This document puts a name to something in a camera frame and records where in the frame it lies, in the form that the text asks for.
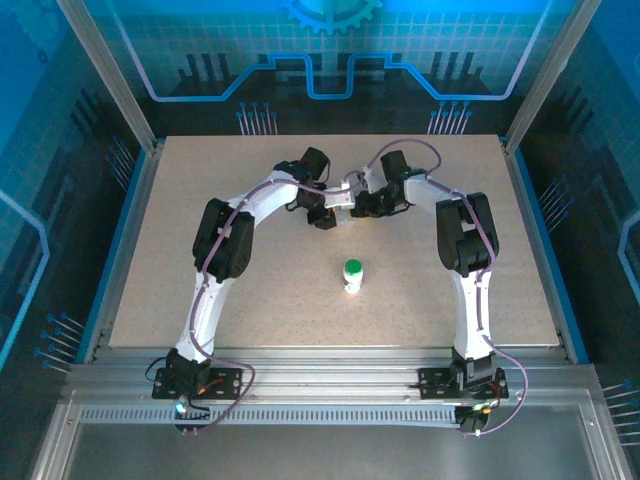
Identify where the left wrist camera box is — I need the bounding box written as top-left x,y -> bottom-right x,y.
323,184 -> 360,212

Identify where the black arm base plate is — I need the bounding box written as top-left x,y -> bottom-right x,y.
416,366 -> 510,401
151,366 -> 245,401

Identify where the aluminium frame post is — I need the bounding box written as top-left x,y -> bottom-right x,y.
502,0 -> 601,154
54,0 -> 167,154

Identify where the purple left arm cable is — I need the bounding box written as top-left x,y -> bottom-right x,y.
180,169 -> 367,437

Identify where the grey metal shelf panel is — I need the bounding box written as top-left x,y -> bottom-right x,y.
29,404 -> 632,480

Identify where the white bottle with green cap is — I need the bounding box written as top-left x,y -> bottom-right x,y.
342,257 -> 366,296

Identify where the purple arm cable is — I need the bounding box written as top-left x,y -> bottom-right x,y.
367,138 -> 530,439
180,169 -> 367,437

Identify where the black cable connector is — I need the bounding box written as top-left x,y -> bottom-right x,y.
172,397 -> 212,437
455,402 -> 497,438

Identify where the aluminium mounting rail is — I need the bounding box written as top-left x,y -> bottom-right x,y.
63,346 -> 604,407

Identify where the aluminium table side rail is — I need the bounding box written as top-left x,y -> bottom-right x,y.
82,142 -> 166,364
501,139 -> 579,362

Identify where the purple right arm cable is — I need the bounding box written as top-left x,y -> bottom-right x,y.
367,138 -> 530,439

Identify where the slotted grey cable duct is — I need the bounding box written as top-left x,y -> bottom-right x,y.
78,403 -> 464,427

